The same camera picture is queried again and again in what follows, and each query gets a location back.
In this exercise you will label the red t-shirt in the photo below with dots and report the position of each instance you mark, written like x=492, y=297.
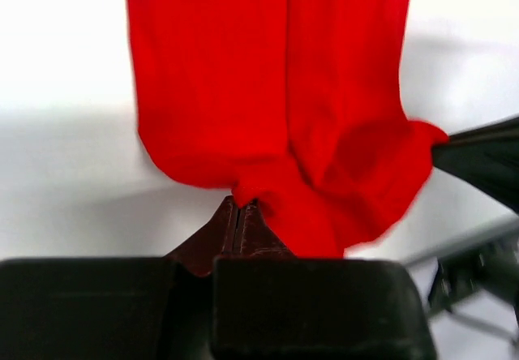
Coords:
x=294, y=104

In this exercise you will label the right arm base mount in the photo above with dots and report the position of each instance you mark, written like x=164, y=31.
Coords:
x=492, y=267

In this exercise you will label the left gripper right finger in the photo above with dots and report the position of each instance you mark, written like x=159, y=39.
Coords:
x=266, y=304

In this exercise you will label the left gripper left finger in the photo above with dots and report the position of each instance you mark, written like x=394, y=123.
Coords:
x=115, y=307

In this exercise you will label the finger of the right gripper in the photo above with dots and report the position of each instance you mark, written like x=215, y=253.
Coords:
x=486, y=158

